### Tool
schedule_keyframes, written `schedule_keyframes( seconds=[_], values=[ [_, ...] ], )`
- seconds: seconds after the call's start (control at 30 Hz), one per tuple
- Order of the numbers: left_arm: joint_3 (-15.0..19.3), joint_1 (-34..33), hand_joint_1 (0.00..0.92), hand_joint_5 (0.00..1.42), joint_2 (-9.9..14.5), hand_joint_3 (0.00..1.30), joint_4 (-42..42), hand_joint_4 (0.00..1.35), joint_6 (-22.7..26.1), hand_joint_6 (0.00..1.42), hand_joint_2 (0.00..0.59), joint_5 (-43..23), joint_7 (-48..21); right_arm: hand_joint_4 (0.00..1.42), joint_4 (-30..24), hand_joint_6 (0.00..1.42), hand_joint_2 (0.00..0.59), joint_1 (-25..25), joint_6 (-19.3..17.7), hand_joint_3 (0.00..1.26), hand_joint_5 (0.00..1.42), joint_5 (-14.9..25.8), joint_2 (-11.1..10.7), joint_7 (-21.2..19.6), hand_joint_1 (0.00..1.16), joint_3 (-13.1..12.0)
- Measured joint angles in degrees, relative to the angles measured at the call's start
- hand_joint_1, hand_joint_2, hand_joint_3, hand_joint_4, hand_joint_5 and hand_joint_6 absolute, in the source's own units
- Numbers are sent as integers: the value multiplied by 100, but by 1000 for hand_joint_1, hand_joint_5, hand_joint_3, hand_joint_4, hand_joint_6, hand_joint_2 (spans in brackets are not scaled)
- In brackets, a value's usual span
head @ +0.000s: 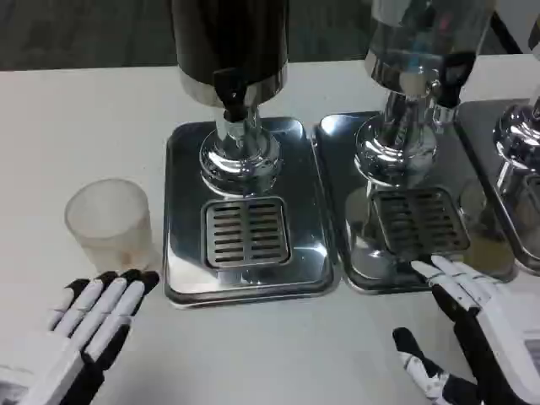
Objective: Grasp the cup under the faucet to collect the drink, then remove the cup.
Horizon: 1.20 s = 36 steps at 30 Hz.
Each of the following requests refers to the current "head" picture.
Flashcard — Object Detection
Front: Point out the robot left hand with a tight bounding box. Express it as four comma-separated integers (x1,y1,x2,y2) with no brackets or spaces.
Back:
0,269,160,405

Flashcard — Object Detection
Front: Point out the black tap handle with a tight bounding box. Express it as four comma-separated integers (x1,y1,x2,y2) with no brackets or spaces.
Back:
434,51,476,123

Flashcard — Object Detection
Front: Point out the dark drink dispenser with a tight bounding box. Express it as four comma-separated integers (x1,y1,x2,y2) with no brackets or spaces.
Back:
170,0,291,199

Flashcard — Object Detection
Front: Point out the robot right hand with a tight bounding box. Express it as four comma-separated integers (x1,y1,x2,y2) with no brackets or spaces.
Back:
391,254,540,405

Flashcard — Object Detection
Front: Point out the clear ribbed glass cup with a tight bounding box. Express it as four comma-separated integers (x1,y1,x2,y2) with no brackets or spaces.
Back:
64,178,154,273

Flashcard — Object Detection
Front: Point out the black tap of dark dispenser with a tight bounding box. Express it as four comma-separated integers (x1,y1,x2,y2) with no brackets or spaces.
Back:
213,67,251,124

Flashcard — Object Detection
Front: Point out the chrome dispenser stand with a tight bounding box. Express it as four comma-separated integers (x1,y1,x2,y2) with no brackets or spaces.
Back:
493,84,540,199

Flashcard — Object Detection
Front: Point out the steel drip tray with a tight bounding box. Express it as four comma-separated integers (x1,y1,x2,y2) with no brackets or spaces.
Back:
163,116,335,305
311,111,520,293
455,100,540,275

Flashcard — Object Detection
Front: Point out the clear drink dispenser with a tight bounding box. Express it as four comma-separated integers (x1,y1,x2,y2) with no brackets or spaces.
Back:
354,0,497,183

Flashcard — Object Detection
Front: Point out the steel drip grid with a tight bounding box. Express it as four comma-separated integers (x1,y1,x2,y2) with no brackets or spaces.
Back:
203,197,294,268
370,187,472,257

